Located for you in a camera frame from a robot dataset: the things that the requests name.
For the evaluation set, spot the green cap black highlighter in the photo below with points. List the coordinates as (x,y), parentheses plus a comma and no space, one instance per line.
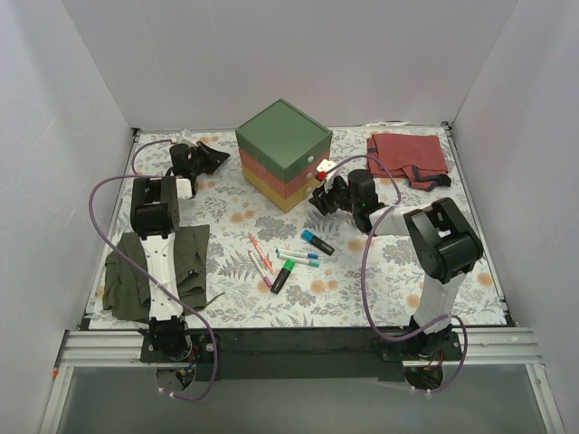
(282,276)

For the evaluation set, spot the white blue marker pen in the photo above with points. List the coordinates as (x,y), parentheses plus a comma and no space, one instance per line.
(297,254)

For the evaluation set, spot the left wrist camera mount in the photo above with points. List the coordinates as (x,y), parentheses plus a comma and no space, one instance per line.
(186,137)

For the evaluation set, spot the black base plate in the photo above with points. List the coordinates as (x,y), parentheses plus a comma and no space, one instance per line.
(310,353)

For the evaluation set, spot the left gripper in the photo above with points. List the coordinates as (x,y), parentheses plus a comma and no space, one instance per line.
(202,158)

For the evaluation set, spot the aluminium frame rail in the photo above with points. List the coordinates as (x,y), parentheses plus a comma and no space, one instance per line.
(304,380)

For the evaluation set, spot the pink drawer box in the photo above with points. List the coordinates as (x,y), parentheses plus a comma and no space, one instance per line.
(284,188)

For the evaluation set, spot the orange pink marker pen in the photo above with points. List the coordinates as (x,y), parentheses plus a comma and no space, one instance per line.
(261,253)

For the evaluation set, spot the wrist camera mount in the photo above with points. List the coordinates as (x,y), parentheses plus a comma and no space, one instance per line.
(325,170)
(186,137)

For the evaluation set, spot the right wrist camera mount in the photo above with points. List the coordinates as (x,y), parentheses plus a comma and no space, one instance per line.
(325,170)

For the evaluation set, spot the white teal marker pen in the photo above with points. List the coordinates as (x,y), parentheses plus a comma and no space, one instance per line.
(309,262)

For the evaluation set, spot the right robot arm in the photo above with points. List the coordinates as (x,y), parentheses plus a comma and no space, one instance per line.
(445,245)

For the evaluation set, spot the white magenta marker pen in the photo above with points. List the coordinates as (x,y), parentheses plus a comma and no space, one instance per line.
(264,276)

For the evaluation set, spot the olive green folded cloth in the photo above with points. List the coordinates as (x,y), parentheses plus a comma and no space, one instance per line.
(126,291)

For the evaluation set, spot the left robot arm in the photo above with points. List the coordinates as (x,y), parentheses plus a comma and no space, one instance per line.
(155,218)

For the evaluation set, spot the blue cap black highlighter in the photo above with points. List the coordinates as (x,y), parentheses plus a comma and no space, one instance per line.
(314,240)

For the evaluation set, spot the red folded cloth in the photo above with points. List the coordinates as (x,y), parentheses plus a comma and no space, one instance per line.
(418,159)

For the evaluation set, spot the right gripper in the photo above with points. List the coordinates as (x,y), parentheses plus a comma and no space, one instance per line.
(327,197)

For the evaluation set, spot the floral patterned table mat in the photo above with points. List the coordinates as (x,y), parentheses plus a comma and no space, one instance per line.
(330,294)

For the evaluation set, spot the yellow bottom drawer box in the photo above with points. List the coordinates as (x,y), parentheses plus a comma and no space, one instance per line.
(285,205)

